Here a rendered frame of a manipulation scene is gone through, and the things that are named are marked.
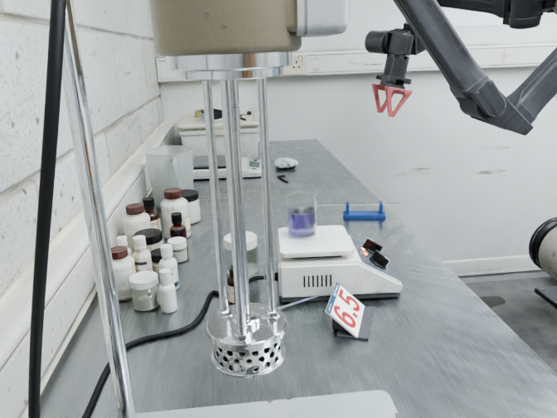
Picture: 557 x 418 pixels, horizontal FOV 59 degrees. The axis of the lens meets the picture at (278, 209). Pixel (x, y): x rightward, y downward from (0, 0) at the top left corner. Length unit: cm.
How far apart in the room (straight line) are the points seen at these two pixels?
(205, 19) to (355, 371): 48
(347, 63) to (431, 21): 125
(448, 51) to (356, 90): 131
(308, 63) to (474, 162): 94
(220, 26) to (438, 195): 224
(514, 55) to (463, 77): 149
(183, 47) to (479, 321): 61
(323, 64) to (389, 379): 170
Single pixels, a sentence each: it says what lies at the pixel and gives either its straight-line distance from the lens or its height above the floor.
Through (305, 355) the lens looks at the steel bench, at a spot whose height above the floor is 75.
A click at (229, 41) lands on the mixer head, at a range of 31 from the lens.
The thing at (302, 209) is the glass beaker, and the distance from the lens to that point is 80.
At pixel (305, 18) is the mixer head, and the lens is 33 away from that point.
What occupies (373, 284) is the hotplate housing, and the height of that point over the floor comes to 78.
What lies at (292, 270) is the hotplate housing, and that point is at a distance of 78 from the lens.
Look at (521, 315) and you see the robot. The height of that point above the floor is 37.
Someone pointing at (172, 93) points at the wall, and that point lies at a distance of 222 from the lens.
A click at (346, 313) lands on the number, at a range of 74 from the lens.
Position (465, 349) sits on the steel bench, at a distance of 73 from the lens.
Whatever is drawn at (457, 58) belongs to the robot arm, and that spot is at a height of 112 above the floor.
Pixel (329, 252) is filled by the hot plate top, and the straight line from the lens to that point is 78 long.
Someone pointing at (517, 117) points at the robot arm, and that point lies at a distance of 106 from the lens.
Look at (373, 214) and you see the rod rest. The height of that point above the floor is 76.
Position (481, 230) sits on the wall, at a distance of 267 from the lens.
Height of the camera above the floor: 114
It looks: 18 degrees down
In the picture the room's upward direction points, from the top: 2 degrees counter-clockwise
